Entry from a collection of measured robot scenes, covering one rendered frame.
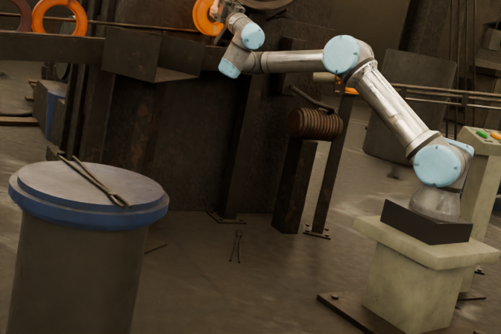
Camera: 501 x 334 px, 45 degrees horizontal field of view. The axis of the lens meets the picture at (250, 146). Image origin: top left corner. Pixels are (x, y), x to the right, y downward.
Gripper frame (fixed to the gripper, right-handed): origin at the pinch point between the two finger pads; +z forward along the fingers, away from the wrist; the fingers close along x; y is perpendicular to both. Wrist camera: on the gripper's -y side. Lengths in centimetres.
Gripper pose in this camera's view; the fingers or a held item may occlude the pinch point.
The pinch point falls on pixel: (214, 9)
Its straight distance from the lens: 228.6
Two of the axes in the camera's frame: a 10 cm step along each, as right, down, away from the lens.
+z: -4.1, -5.0, 7.6
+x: -8.6, -0.6, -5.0
